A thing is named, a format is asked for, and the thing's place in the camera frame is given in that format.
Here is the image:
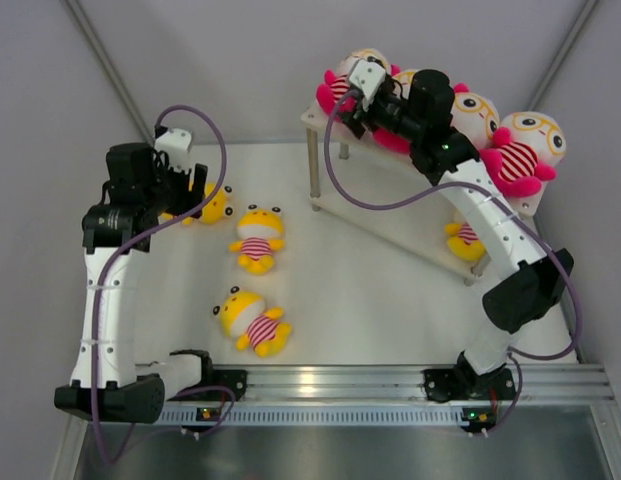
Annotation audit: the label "purple cable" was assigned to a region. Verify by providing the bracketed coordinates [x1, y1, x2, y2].
[89, 104, 236, 466]
[323, 88, 583, 439]

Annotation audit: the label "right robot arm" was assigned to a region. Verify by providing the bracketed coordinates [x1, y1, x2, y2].
[329, 60, 575, 402]

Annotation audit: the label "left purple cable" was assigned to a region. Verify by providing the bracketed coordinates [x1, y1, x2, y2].
[89, 104, 236, 466]

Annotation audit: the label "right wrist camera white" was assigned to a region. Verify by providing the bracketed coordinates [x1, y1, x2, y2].
[347, 59, 387, 111]

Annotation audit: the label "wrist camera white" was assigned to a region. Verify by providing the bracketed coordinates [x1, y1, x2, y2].
[347, 59, 387, 111]
[154, 127, 194, 173]

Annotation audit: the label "yellow plush sideways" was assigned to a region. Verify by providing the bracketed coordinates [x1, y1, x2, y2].
[159, 181, 234, 226]

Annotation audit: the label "yellow plush under shelf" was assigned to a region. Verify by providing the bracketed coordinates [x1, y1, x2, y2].
[444, 210, 487, 263]

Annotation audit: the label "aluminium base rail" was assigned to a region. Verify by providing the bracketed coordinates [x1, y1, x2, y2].
[152, 364, 615, 434]

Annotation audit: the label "white two-tier shelf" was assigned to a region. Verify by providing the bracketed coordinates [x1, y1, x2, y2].
[301, 102, 546, 281]

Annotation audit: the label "yellow plush front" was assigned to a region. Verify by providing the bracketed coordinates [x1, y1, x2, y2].
[212, 286, 292, 358]

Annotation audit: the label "pink plush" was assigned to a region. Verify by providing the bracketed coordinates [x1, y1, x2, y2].
[451, 83, 500, 150]
[373, 64, 418, 155]
[480, 111, 567, 198]
[316, 48, 400, 116]

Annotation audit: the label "yellow plush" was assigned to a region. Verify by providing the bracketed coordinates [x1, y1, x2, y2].
[444, 210, 487, 263]
[228, 204, 285, 276]
[212, 286, 292, 358]

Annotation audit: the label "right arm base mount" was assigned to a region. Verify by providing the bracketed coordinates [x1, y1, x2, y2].
[423, 366, 516, 403]

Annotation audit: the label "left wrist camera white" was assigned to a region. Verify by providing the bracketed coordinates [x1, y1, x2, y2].
[154, 127, 194, 173]

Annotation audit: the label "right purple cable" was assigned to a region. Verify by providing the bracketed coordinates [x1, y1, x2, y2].
[323, 88, 583, 439]

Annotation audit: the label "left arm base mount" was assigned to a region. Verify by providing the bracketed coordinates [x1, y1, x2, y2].
[177, 369, 247, 403]

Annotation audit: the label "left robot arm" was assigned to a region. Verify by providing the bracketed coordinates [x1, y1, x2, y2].
[54, 140, 207, 424]

